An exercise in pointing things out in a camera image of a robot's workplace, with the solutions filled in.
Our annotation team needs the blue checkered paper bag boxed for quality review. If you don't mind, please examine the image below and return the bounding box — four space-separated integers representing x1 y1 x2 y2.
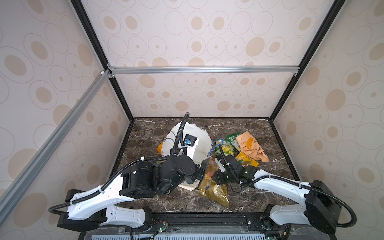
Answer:
158 123 212 195

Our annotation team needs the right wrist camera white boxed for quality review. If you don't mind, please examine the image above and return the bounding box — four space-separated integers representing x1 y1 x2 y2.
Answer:
215 159 229 173

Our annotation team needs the black frame post left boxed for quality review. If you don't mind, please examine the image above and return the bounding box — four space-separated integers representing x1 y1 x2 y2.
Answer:
70 0 135 122

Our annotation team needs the black frame post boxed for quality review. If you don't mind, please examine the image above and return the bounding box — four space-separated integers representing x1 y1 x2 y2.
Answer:
70 0 135 122
270 0 347 123

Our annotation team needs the green Fox's candy bag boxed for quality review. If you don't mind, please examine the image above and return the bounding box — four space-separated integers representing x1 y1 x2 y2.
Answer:
227 133 242 152

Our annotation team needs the horizontal aluminium rail back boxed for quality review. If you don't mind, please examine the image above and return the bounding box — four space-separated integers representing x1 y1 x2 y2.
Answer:
111 66 300 75

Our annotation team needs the gold dried fruit bag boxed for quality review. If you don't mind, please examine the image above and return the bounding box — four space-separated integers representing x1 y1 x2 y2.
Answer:
196 158 230 208

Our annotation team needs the yellow gummy candy bag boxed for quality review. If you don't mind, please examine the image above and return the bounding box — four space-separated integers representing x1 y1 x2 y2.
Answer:
157 142 163 156
235 152 259 167

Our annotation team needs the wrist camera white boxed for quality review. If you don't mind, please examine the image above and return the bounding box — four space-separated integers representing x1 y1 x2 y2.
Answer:
215 159 229 173
179 134 202 164

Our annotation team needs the aluminium rail left wall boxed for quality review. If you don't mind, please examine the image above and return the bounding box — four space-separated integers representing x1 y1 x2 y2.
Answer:
1 69 111 225

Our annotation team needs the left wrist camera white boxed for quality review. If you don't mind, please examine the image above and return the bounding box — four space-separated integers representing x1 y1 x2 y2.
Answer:
179 134 202 164

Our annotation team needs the orange potato chips bag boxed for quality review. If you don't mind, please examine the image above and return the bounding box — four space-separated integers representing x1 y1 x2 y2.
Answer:
236 131 270 163

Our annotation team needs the black frame post right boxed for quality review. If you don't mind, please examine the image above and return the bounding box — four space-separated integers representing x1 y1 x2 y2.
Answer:
270 0 347 123

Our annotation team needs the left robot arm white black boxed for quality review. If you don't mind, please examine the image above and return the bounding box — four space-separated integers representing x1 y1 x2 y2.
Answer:
49 113 209 232

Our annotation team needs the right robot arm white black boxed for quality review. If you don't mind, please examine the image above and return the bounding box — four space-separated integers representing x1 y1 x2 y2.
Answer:
212 147 358 235

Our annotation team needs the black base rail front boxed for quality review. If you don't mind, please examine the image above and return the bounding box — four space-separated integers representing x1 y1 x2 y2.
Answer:
79 213 336 240

